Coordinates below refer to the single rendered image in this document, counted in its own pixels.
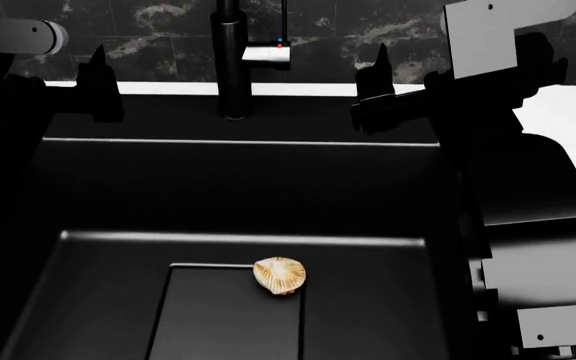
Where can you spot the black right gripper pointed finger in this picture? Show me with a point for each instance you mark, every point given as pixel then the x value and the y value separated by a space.
pixel 377 82

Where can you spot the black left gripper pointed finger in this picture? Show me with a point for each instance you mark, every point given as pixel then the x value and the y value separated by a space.
pixel 102 93

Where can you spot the black rectangular sink basin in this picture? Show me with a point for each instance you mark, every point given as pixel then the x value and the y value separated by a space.
pixel 118 187

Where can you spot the black tall sink faucet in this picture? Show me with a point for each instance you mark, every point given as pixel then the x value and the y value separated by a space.
pixel 230 75

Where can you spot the beige scallop shell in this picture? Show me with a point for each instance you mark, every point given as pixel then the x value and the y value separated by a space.
pixel 280 275

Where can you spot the black rectangular drain cover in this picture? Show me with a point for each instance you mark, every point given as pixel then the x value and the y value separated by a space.
pixel 228 318

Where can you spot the grey right wrist camera bracket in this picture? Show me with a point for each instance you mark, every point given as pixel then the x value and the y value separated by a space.
pixel 483 37

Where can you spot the grey cylindrical left wrist camera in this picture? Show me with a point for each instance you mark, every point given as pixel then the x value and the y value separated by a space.
pixel 23 37

